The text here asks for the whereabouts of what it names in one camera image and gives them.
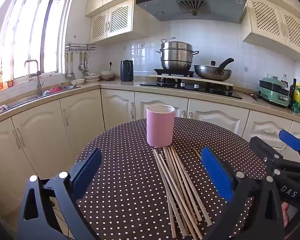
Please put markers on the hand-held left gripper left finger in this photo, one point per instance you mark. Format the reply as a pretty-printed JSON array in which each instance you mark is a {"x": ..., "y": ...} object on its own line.
[{"x": 88, "y": 170}]

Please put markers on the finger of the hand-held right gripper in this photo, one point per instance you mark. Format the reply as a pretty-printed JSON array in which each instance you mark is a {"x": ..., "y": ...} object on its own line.
[
  {"x": 262, "y": 150},
  {"x": 290, "y": 140}
]

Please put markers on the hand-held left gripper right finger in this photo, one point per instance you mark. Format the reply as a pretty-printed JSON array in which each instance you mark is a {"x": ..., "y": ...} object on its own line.
[{"x": 217, "y": 172}]

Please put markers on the bunch of wooden chopsticks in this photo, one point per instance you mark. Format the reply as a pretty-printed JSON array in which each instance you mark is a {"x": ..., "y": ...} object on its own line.
[{"x": 180, "y": 195}]

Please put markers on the pink cylindrical utensil cup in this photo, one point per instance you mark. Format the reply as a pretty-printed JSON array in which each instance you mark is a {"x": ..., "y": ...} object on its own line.
[{"x": 160, "y": 127}]

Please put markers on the person's right hand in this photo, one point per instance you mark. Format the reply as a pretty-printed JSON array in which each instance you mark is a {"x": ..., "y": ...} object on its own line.
[{"x": 285, "y": 213}]

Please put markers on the brown polka-dot tablecloth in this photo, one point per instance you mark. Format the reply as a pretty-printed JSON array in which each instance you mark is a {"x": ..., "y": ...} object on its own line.
[{"x": 127, "y": 180}]

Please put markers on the dark glass bottle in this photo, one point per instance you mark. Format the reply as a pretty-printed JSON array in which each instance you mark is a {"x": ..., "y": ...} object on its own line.
[{"x": 293, "y": 90}]

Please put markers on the green countertop appliance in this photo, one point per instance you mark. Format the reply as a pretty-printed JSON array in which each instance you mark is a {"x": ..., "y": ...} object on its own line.
[{"x": 273, "y": 92}]

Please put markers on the cream lower kitchen cabinets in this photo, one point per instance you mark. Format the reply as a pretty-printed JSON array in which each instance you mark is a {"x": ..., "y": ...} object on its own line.
[{"x": 40, "y": 135}]

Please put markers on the black gas stove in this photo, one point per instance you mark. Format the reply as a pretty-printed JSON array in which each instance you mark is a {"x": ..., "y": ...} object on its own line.
[{"x": 202, "y": 88}]

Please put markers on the pink plastic object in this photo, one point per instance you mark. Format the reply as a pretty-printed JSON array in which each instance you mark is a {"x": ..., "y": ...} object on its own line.
[{"x": 55, "y": 89}]

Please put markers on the beige kitchen countertop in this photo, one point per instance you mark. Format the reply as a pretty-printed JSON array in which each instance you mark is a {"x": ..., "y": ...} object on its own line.
[{"x": 110, "y": 83}]

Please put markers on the white bowl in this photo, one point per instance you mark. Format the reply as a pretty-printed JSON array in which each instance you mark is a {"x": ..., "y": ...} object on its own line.
[{"x": 78, "y": 81}]

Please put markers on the stack of white plates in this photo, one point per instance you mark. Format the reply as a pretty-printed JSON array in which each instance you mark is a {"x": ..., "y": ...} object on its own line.
[{"x": 92, "y": 77}]

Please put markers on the steel kitchen sink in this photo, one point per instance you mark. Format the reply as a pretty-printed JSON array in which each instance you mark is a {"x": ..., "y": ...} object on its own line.
[{"x": 22, "y": 102}]

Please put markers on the white covered dish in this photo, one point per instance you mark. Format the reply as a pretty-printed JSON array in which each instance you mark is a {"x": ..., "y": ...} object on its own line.
[{"x": 107, "y": 75}]

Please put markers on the steel ladle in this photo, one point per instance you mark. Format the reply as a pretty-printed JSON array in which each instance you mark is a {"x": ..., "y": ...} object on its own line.
[{"x": 68, "y": 73}]

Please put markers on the steel skimmer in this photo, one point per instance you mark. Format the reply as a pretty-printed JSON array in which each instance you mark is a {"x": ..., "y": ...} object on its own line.
[{"x": 81, "y": 66}]

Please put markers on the steel hanging spoon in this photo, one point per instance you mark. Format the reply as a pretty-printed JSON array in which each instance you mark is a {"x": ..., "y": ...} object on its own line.
[{"x": 86, "y": 65}]

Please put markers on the dark electric kettle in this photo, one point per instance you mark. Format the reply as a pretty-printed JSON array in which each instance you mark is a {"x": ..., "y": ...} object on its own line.
[{"x": 126, "y": 71}]

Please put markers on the steel sink faucet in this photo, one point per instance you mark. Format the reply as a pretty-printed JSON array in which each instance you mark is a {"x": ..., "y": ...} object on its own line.
[{"x": 37, "y": 77}]

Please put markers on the steel spatula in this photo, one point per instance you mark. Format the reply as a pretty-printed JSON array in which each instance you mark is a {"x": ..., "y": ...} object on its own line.
[{"x": 71, "y": 65}]

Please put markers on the white rag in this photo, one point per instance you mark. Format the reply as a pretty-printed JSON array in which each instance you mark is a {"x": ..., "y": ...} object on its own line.
[{"x": 2, "y": 107}]

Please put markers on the small orange box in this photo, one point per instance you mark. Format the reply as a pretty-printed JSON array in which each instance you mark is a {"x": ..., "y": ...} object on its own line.
[{"x": 10, "y": 83}]

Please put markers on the steel steamer pot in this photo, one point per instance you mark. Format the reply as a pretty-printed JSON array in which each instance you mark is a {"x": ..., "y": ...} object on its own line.
[{"x": 176, "y": 57}]

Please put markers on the orange bottle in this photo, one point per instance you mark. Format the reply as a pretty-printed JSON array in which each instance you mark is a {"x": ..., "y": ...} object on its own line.
[{"x": 0, "y": 80}]

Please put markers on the kitchen window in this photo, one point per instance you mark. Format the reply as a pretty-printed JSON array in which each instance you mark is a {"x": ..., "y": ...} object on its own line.
[{"x": 35, "y": 30}]

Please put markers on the grey range hood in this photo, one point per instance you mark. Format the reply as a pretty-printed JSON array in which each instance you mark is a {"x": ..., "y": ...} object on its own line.
[{"x": 165, "y": 7}]

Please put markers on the wall outlet with plug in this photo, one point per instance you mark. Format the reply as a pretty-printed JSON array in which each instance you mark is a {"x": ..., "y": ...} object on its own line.
[{"x": 110, "y": 65}]

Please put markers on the cream lattice-door wall cabinet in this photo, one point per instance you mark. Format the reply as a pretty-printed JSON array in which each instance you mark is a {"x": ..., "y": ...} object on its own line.
[
  {"x": 267, "y": 20},
  {"x": 120, "y": 20}
]

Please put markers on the steel wall rack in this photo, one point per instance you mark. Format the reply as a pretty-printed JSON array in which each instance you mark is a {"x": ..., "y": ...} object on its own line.
[{"x": 80, "y": 47}]

